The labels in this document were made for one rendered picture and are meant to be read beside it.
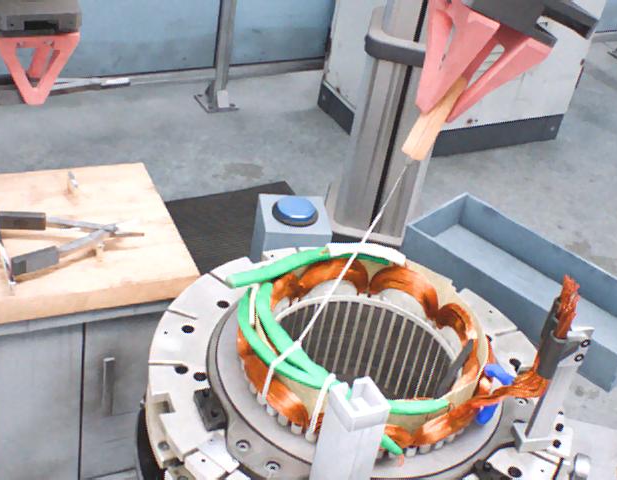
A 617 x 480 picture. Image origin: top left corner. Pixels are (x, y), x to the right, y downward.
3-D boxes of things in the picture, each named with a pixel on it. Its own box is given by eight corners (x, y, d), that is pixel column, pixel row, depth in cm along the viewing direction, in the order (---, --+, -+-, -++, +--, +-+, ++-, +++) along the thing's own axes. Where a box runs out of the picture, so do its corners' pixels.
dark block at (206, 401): (210, 394, 69) (212, 381, 69) (225, 428, 67) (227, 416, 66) (192, 398, 69) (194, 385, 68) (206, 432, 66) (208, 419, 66)
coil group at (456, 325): (460, 383, 73) (474, 342, 71) (422, 331, 78) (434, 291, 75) (479, 379, 74) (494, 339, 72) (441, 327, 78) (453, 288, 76)
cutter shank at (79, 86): (35, 98, 82) (34, 92, 82) (32, 94, 83) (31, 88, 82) (101, 88, 86) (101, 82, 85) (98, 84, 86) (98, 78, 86)
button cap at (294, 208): (316, 223, 100) (318, 216, 99) (278, 222, 99) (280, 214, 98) (311, 202, 103) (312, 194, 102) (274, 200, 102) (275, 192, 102)
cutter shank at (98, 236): (59, 259, 81) (59, 253, 80) (53, 255, 81) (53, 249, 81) (116, 234, 85) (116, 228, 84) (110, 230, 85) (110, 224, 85)
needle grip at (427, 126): (415, 161, 61) (460, 78, 59) (396, 147, 62) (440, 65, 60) (428, 162, 63) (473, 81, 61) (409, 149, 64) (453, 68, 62)
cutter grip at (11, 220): (-3, 229, 83) (-3, 214, 83) (-2, 224, 84) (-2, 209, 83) (45, 231, 84) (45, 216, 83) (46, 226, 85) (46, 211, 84)
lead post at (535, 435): (549, 449, 70) (602, 330, 64) (518, 453, 69) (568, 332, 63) (538, 431, 72) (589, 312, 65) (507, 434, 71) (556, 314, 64)
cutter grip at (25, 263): (14, 277, 79) (14, 262, 78) (10, 272, 79) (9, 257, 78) (59, 264, 81) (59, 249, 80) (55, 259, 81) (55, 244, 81)
